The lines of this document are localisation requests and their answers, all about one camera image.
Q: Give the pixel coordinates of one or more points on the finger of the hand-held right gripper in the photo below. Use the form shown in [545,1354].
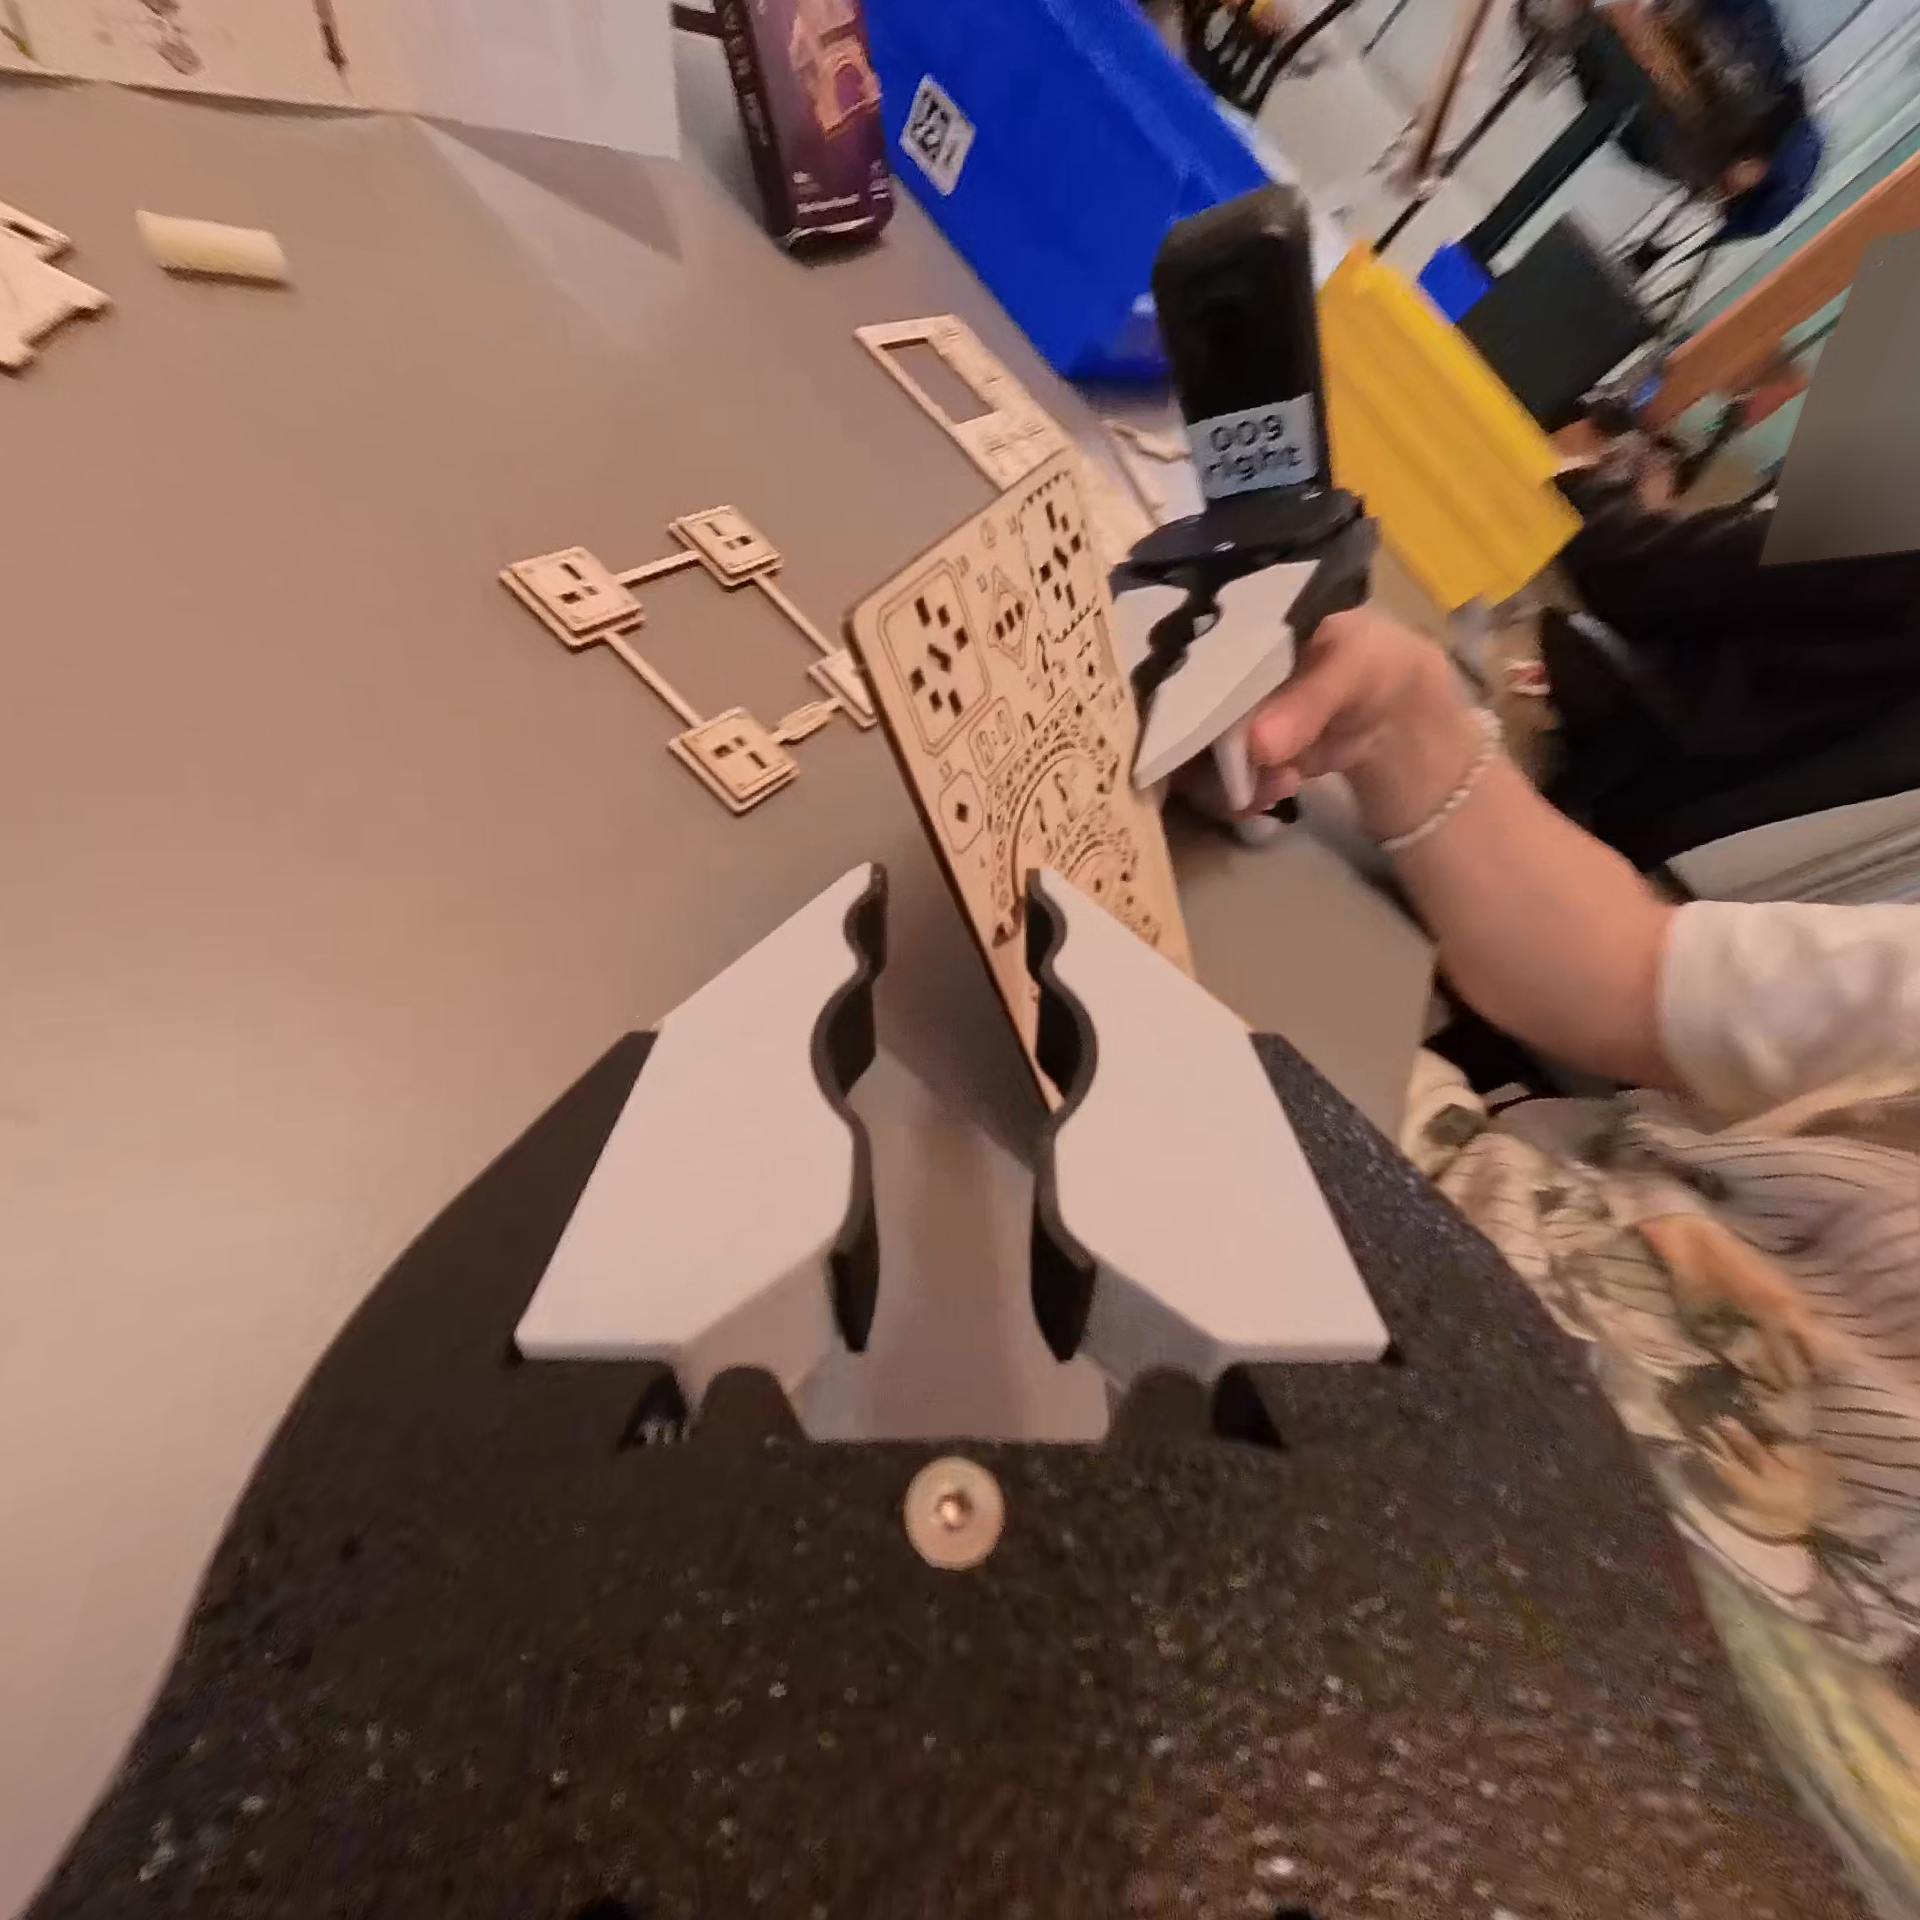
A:
[1222,666]
[1154,617]

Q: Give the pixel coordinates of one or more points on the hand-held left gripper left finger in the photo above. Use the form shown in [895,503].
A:
[705,1185]

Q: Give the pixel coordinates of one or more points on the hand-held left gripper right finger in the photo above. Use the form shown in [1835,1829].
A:
[1201,1185]

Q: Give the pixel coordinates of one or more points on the laser-cut wooden puzzle sheet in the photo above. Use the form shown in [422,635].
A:
[991,720]

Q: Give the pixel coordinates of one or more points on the person's right forearm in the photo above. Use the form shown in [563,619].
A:
[1560,946]

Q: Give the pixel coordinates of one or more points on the grey desk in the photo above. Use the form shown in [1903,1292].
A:
[300,975]

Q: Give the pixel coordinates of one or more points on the person's right hand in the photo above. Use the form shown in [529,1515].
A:
[1381,706]

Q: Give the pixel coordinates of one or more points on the yellow plastic bin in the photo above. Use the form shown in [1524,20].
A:
[1426,436]

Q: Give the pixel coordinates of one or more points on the blue plastic bin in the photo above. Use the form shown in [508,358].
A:
[1081,164]

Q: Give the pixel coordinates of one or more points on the purple puzzle box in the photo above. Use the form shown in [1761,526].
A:
[817,120]

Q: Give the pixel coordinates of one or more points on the person's patterned shirt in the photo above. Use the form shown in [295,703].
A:
[1724,1352]

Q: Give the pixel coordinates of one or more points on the paper instruction sheet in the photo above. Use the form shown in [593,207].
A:
[451,60]

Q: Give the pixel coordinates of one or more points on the pale wax block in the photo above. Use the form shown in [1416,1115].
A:
[209,248]

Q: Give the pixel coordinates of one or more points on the stepped wooden puzzle piece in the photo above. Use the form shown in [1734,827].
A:
[40,299]

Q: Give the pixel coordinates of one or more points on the emptied wooden puzzle sheet frame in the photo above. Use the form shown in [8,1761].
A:
[975,412]

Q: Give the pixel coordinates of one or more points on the wooden frame with four squares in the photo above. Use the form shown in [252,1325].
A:
[578,593]

